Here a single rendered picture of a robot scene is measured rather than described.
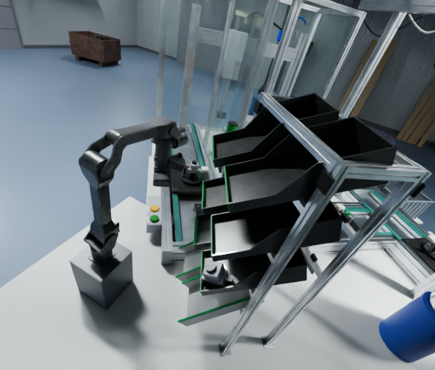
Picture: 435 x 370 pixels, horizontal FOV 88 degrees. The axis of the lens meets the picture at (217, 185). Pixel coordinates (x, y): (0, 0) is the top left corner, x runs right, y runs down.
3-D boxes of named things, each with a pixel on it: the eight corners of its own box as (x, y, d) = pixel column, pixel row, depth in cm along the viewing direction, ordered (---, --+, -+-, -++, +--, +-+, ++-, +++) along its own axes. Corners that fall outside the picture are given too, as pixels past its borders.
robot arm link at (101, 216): (95, 165, 54) (117, 156, 58) (76, 153, 56) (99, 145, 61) (104, 249, 72) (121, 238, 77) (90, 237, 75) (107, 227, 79)
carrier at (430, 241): (437, 277, 118) (457, 263, 111) (400, 240, 136) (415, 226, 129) (467, 274, 125) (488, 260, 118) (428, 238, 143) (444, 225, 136)
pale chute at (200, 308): (186, 327, 73) (177, 322, 71) (189, 287, 83) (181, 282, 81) (264, 302, 64) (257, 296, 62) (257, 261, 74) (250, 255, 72)
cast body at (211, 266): (203, 283, 64) (196, 270, 60) (209, 269, 67) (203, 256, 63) (231, 291, 60) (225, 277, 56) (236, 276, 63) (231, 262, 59)
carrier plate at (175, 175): (172, 193, 128) (172, 190, 126) (170, 169, 146) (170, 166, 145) (213, 194, 134) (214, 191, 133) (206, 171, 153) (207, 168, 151)
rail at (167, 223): (161, 264, 102) (162, 249, 96) (159, 158, 169) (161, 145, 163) (173, 263, 104) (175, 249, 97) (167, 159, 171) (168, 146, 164)
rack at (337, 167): (220, 357, 79) (339, 169, 32) (204, 263, 107) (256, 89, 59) (273, 346, 85) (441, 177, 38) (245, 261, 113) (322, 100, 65)
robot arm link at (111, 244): (100, 258, 72) (98, 245, 68) (82, 242, 75) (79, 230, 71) (118, 245, 76) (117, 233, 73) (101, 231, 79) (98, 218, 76)
